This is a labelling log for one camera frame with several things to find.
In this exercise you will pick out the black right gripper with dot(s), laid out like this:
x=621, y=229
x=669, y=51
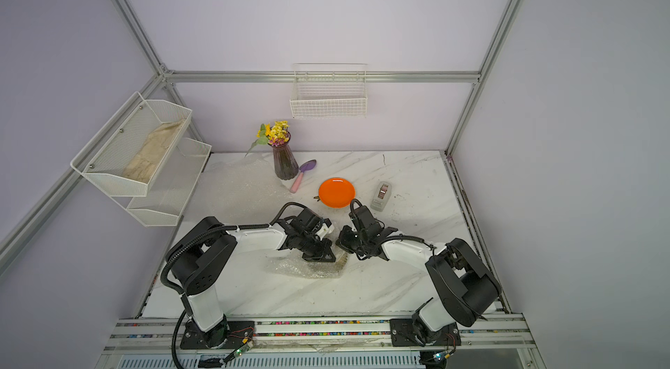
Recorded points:
x=341, y=243

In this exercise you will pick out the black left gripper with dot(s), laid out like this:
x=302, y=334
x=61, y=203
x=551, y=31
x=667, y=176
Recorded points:
x=324, y=253

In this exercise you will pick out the yellow patterned dinner plate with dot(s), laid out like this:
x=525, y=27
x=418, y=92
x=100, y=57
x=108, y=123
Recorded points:
x=341, y=263

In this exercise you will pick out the clear bubble wrap sheet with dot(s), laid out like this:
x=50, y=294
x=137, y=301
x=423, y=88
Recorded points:
x=246, y=191
x=295, y=267

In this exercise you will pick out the white tape dispenser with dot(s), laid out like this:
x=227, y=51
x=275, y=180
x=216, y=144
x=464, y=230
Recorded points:
x=381, y=196

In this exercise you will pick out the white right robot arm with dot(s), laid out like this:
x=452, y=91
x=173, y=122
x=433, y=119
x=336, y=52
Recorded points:
x=464, y=287

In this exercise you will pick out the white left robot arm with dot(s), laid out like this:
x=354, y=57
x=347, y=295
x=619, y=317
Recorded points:
x=196, y=262

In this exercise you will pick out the orange dinner plate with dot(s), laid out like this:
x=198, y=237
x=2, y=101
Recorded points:
x=336, y=193

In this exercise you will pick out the yellow artificial flowers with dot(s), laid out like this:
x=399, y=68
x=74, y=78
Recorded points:
x=276, y=135

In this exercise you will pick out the beige cloth in shelf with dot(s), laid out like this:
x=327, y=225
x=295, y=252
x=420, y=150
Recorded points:
x=145, y=163

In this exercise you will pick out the white mesh two-tier shelf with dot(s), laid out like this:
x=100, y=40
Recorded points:
x=162, y=201

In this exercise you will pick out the white wire wall basket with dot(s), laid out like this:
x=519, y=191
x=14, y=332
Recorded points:
x=328, y=91

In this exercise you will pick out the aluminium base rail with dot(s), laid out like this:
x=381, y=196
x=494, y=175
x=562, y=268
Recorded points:
x=498, y=341

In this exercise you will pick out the aluminium frame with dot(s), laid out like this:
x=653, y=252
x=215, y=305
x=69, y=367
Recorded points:
x=19, y=241

